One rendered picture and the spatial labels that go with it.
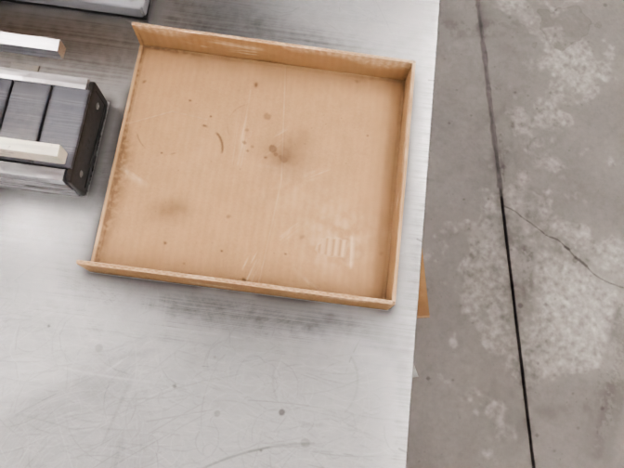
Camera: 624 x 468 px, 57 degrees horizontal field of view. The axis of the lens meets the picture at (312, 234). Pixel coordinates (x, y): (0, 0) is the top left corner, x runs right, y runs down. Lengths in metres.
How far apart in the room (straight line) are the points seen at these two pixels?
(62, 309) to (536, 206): 1.26
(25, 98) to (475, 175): 1.19
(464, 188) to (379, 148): 0.95
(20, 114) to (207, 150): 0.18
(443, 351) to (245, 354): 0.93
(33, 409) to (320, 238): 0.32
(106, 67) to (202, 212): 0.20
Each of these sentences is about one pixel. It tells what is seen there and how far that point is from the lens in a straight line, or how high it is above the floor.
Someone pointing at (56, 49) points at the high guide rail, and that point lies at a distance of 0.55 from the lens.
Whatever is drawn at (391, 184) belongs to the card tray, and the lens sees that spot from 0.61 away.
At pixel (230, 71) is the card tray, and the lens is 0.66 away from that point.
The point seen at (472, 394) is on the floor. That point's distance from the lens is 1.47.
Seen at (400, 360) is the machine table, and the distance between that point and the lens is 0.58.
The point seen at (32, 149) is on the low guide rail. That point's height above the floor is 0.92.
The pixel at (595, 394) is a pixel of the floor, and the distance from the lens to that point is 1.59.
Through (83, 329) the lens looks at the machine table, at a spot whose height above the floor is 0.83.
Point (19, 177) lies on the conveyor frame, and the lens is 0.62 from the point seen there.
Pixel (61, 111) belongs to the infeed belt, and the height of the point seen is 0.88.
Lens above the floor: 1.40
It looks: 75 degrees down
